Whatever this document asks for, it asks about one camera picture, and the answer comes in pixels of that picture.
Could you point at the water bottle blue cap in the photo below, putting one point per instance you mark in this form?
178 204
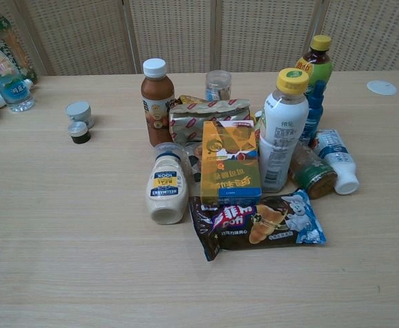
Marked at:
6 78

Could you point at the green tea bottle yellow cap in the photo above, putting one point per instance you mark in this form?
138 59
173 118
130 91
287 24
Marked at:
319 65

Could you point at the white bottle yellow cap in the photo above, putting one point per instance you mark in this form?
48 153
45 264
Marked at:
281 136

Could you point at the dark jar silver lid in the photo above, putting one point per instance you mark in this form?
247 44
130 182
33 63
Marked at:
80 135

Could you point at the blue plastic bottle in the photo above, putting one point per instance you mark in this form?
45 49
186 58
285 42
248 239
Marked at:
314 116

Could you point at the white bottle blue label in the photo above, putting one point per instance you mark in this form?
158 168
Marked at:
339 160

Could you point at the small glass nut jar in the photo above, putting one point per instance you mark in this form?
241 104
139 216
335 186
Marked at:
218 87

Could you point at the tea bottle white cap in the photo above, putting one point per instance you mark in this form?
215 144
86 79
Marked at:
13 44

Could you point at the yellow orange snack box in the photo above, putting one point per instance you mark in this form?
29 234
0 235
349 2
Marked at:
230 160

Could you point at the brown bottle white cap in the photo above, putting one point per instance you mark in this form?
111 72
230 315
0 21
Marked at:
156 112

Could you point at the woven folding screen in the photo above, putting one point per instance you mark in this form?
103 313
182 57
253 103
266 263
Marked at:
186 34

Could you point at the clear packet dark snacks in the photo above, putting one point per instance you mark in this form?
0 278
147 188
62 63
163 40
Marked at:
195 164

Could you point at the gold foil snack bag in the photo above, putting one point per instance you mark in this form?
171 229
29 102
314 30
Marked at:
192 119

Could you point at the mayonnaise squeeze bottle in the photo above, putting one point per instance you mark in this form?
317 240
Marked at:
167 191

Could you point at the white round lid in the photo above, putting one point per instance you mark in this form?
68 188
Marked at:
381 87

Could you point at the white jar silver lid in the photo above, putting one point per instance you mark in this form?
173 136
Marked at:
80 112

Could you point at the dark blue snack bag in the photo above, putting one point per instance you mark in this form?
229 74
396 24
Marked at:
254 225

